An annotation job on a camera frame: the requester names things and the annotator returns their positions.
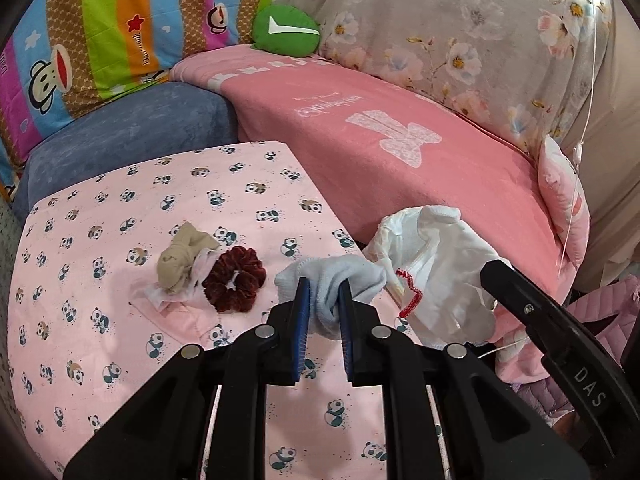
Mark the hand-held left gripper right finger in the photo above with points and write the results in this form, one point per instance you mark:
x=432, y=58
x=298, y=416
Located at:
x=346, y=340

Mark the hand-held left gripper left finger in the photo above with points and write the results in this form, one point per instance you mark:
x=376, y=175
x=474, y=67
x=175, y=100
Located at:
x=300, y=325

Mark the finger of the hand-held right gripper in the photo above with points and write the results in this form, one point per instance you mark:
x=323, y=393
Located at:
x=525, y=307

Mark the light grey sock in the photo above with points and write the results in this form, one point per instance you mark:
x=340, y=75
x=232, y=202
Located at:
x=340, y=270

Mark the trash bin with white liner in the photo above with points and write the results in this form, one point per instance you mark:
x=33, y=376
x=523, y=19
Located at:
x=387, y=240

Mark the dark red velvet scrunchie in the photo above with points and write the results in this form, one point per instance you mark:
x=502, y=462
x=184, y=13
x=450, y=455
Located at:
x=250, y=270

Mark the pink quilted jacket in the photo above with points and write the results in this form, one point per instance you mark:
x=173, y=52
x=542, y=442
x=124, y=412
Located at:
x=627, y=300

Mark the pink pillow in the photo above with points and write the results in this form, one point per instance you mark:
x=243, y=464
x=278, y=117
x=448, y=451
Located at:
x=560, y=195

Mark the beige sock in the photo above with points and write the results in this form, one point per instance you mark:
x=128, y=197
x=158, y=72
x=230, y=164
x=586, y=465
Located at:
x=177, y=265

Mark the pink cloth piece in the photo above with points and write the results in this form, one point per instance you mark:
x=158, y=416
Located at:
x=160, y=302

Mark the pink panda print cloth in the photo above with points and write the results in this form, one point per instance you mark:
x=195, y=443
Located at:
x=125, y=360

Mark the pink blanket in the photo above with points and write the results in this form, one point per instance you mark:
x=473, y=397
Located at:
x=350, y=150

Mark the blue sofa cushion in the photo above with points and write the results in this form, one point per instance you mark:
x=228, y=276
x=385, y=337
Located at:
x=140, y=120

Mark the green round cushion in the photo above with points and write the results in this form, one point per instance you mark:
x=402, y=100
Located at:
x=285, y=30

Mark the grey floral quilt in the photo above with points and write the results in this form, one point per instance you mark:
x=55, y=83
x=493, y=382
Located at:
x=450, y=20

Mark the speckled grey cloth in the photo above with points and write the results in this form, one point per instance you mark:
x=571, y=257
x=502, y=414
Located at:
x=7, y=230

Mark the striped monkey print blanket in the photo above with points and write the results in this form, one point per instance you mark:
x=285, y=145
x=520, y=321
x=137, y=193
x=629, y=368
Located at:
x=100, y=35

